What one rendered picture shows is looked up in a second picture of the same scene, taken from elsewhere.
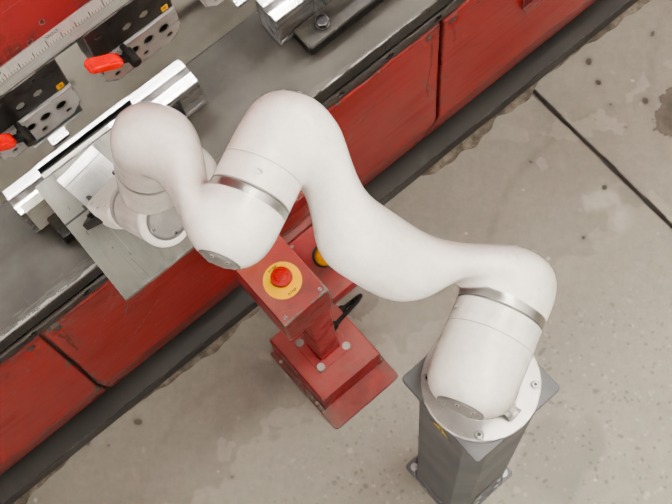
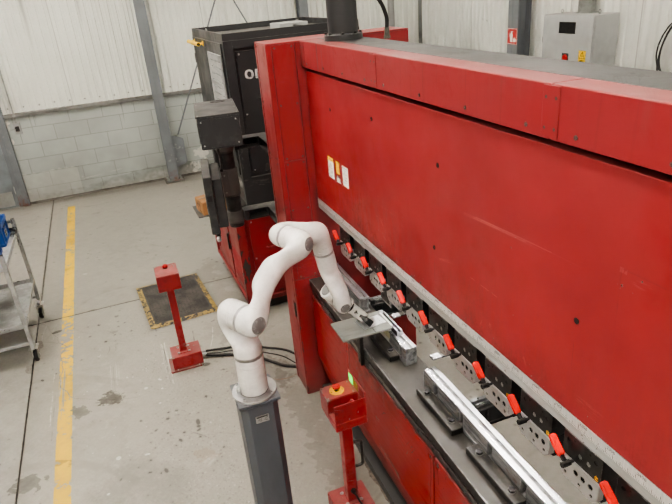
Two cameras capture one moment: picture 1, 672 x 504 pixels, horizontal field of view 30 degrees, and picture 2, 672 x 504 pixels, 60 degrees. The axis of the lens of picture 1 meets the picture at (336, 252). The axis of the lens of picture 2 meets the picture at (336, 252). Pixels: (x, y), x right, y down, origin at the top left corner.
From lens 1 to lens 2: 2.46 m
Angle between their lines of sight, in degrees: 70
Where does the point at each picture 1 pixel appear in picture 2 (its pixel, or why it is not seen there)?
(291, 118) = (297, 232)
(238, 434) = (332, 477)
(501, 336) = (233, 305)
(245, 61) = (420, 377)
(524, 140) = not seen: outside the picture
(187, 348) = (371, 461)
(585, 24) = not seen: outside the picture
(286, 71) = (412, 386)
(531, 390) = (242, 399)
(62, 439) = not seen: hidden behind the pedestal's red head
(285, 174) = (284, 233)
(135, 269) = (339, 326)
